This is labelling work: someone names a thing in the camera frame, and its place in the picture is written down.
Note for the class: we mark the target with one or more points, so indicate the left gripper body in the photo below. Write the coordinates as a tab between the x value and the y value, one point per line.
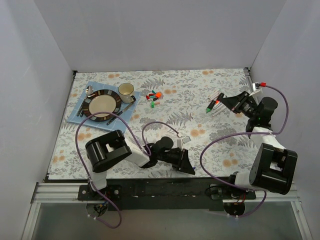
182	159

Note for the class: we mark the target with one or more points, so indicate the aluminium frame rail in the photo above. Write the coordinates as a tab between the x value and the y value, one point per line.
59	211

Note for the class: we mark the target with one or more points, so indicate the green capped black highlighter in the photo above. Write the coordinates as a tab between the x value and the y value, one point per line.
210	106

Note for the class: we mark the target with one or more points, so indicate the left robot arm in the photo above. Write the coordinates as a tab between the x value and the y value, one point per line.
106	151

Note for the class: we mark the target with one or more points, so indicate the steel spoon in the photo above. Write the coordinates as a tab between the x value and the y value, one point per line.
88	92

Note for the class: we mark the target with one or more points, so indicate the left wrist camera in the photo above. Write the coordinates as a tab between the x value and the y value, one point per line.
182	141

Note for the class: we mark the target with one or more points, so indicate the orange highlighter cap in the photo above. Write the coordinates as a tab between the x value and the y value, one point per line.
158	95

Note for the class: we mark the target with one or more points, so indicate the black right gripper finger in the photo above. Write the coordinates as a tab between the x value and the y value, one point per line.
239	97
231	104

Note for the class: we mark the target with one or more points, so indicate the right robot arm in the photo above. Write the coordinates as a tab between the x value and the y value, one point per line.
274	165

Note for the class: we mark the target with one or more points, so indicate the blue tiled placemat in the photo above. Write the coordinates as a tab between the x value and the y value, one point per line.
103	121

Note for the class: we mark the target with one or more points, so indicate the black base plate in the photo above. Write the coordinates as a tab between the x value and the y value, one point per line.
169	193

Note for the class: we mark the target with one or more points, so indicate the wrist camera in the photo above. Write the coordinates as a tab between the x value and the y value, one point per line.
257	88
182	141

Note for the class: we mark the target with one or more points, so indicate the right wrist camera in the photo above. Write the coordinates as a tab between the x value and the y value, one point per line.
257	88

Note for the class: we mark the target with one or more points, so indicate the black rimmed dinner plate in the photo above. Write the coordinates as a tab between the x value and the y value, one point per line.
103	100

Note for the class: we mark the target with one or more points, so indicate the teal capped white pen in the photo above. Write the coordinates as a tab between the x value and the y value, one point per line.
216	114

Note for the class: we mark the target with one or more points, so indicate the cream enamel mug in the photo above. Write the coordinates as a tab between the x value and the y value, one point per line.
126	93

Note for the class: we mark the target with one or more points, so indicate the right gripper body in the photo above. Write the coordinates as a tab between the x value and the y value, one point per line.
238	105

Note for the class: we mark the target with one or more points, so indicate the pink capped white pen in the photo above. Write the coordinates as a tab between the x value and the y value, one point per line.
214	108

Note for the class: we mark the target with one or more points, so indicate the orange capped black highlighter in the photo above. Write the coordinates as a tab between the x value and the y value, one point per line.
219	98

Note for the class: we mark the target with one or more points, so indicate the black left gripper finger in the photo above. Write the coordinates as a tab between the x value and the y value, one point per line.
187	168
185	162

